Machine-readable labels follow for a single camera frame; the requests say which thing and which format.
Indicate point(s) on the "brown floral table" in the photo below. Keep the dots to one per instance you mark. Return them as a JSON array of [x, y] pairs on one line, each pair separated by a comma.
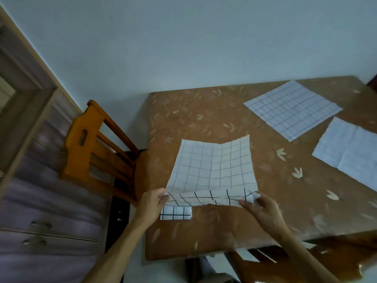
[[206, 114]]

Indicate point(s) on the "blue grey trousers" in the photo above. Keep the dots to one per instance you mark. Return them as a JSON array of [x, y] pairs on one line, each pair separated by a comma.
[[210, 268]]

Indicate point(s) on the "person's left hand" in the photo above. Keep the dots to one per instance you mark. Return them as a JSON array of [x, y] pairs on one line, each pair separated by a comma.
[[150, 207]]

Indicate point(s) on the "person's left forearm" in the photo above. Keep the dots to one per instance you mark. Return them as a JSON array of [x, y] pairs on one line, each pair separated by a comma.
[[115, 253]]

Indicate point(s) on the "person's right hand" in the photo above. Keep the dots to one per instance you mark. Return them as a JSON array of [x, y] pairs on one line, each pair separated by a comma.
[[266, 215]]

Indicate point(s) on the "orange wooden chair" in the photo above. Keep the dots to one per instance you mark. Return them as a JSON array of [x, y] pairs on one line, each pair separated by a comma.
[[73, 156], [256, 271]]

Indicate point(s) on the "wooden shelf cabinet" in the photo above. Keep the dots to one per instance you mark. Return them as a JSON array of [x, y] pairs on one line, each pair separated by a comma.
[[44, 203]]

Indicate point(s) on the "person's right forearm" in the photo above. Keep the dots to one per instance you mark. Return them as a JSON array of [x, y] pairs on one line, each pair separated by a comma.
[[306, 259]]

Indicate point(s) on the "wooden chair right far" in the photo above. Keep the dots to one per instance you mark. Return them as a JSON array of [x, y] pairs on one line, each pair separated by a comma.
[[373, 83]]

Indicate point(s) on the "grid cloth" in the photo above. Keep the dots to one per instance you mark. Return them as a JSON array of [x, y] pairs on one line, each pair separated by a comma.
[[347, 153], [212, 165], [291, 110], [176, 213]]

